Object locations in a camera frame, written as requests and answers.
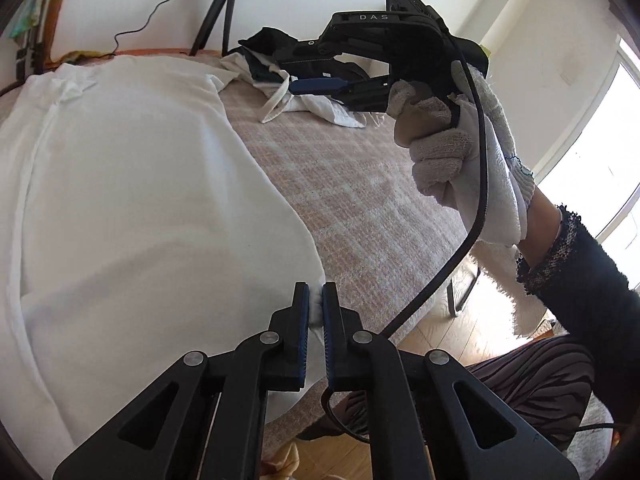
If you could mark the colourful hanging cloth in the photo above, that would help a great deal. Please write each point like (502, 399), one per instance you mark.
(30, 10)

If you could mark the yellow patterned cloth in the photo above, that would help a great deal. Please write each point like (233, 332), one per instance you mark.
(85, 56)

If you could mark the metal chair frame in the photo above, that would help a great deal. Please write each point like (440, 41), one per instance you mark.
(456, 300)

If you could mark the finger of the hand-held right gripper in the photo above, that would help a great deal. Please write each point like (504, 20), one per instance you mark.
(315, 85)
(325, 50)

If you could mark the dark green garment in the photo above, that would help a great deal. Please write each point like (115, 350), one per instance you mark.
(262, 67)

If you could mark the orange wooden post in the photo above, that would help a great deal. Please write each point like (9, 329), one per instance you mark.
(62, 10)

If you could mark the person's right hand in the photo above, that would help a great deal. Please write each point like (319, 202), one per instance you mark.
(500, 170)

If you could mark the bright window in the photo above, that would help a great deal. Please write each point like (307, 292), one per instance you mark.
(600, 160)

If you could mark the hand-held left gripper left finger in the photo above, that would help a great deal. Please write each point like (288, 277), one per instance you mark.
(300, 332)

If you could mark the beige checked blanket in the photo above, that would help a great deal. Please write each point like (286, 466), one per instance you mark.
(350, 185)

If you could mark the person's right forearm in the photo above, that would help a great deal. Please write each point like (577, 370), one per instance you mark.
(590, 305)

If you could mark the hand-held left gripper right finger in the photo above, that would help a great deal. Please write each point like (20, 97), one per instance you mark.
(328, 332)

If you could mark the white shirt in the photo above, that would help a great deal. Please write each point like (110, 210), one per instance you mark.
(150, 185)

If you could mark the orange wooden bed frame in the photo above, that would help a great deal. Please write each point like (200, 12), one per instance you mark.
(160, 51)

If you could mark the cream cloth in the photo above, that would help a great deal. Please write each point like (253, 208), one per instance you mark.
(282, 462)

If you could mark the person's striped pants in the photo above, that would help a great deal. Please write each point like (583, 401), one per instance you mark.
(525, 380)

